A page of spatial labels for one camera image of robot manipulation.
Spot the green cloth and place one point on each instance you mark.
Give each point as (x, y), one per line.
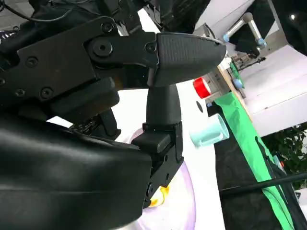
(239, 124)

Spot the black rod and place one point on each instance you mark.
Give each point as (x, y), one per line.
(275, 182)

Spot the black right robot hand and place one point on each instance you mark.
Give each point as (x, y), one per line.
(60, 167)

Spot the red tape roll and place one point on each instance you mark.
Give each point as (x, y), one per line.
(202, 87)

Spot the orange and white bread roll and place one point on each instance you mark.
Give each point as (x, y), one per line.
(158, 201)

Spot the black table skirt cloth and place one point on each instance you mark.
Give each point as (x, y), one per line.
(239, 167)

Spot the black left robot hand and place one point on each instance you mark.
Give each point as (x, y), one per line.
(177, 14)

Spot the pale green mug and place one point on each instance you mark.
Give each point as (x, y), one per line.
(211, 134)

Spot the white partition panel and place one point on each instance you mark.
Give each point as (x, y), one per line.
(275, 95)

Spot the lilac plate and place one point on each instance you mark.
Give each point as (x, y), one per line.
(177, 210)

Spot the green potted plant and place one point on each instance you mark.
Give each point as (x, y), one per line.
(295, 148)

